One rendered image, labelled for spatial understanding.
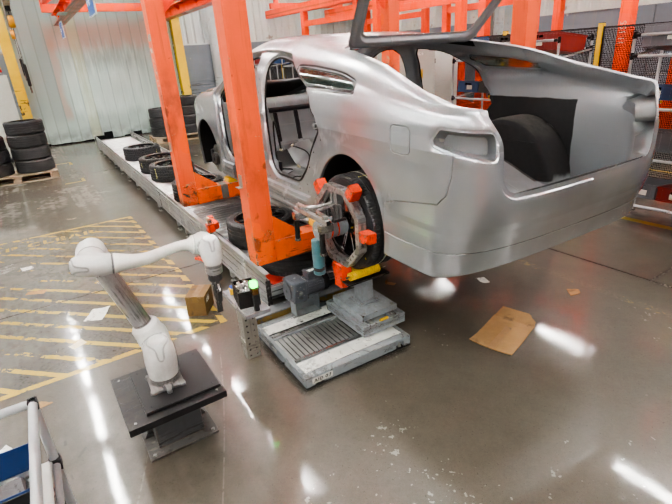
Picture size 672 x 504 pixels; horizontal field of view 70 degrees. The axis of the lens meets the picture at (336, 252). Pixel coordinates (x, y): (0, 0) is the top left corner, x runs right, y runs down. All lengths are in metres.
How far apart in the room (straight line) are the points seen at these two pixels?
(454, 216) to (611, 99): 1.78
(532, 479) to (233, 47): 2.88
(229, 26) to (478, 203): 1.82
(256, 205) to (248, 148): 0.39
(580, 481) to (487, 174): 1.51
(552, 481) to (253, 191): 2.41
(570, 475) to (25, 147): 10.08
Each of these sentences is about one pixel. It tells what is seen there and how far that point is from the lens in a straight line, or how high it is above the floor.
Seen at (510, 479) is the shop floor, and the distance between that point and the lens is 2.65.
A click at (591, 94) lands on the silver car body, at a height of 1.53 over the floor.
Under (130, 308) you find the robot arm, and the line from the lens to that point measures 2.76.
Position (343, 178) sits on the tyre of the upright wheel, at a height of 1.16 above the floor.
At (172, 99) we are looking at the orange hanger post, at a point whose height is 1.60.
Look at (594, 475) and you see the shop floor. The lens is 2.78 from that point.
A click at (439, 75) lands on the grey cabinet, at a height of 1.50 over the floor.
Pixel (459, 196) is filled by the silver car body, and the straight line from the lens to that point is 2.44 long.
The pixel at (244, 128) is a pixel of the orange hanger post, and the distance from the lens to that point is 3.26.
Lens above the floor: 1.92
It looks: 23 degrees down
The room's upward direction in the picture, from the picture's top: 4 degrees counter-clockwise
